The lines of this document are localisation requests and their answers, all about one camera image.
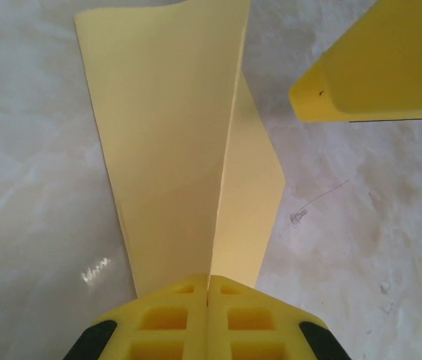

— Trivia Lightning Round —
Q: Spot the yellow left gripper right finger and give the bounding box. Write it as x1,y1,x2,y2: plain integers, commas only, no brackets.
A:
206,274,347,360

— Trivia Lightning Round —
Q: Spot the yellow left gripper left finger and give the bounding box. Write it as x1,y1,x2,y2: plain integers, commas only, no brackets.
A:
63,272,209,360

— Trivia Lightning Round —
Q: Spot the yellow square paper sheet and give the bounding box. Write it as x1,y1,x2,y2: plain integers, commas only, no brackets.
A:
73,0,286,298

